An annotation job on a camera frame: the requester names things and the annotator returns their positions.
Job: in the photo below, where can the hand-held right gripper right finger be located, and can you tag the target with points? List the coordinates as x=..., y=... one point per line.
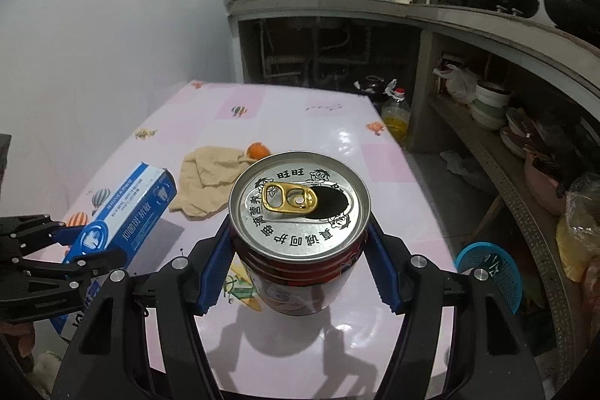
x=384, y=273

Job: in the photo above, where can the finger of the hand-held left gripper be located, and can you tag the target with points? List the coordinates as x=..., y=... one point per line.
x=47, y=287
x=33, y=231

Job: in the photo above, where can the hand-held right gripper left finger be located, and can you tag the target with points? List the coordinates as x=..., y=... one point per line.
x=213, y=278

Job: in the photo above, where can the red drink can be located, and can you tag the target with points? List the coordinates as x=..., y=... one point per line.
x=290, y=259

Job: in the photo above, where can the blue white toothpaste box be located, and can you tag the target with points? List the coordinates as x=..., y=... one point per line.
x=126, y=217

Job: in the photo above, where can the blue plastic basket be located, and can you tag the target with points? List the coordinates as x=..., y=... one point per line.
x=497, y=283

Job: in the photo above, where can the person's left hand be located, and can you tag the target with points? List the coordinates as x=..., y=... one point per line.
x=16, y=343

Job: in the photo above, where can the beige crumpled cloth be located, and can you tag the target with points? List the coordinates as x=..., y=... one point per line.
x=211, y=179

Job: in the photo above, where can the white crumpled paper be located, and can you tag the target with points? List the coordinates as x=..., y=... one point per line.
x=461, y=165

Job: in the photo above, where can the small orange fruit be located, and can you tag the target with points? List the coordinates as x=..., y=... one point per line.
x=258, y=150

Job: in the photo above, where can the cooking oil bottle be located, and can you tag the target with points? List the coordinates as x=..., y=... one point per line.
x=396, y=119

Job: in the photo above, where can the pink printed tablecloth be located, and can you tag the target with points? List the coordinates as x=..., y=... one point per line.
x=304, y=133

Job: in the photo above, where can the pink basin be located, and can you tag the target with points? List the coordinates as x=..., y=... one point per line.
x=543, y=184

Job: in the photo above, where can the black kettle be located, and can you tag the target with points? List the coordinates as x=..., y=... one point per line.
x=372, y=87

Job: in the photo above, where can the stack of plates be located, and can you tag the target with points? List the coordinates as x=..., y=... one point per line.
x=515, y=135

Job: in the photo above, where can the yellow plastic bag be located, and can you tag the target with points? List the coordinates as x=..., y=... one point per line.
x=579, y=240

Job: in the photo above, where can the stack of bowls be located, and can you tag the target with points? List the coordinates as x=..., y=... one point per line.
x=490, y=105

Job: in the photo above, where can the white plastic bag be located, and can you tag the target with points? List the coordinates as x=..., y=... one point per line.
x=459, y=81

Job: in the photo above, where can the grey concrete counter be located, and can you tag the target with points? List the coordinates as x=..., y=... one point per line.
x=328, y=4

